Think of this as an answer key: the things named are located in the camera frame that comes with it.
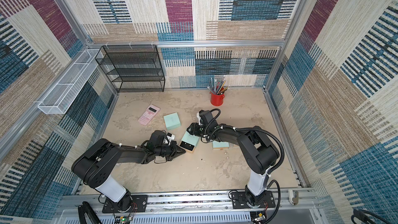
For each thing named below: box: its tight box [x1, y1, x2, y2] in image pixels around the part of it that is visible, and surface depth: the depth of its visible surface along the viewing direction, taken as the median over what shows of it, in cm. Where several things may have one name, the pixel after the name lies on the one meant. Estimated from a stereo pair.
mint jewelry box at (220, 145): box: [212, 140, 230, 150], surface depth 91 cm
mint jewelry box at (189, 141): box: [178, 130, 201, 153], surface depth 91 cm
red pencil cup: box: [209, 91, 226, 107], surface depth 113 cm
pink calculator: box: [137, 103, 161, 126], surface depth 107 cm
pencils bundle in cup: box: [206, 76, 231, 95], surface depth 108 cm
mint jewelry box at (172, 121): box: [163, 112, 182, 131], surface depth 101 cm
